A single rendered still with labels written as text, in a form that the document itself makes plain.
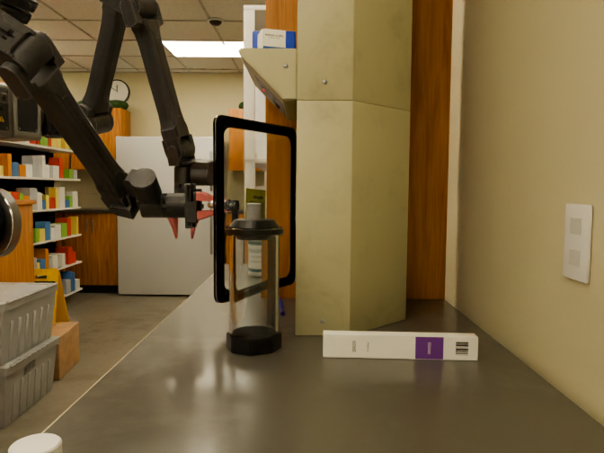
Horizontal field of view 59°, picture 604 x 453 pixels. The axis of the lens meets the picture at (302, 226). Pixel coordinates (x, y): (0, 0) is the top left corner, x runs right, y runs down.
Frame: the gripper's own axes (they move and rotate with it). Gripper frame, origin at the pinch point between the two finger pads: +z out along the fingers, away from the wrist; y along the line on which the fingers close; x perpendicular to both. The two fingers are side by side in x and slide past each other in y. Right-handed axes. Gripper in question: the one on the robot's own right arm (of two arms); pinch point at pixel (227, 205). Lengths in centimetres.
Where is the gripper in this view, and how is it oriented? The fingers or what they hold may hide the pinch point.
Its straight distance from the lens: 123.6
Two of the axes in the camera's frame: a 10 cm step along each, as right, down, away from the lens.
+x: 0.2, -0.7, 10.0
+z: 10.0, 0.0, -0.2
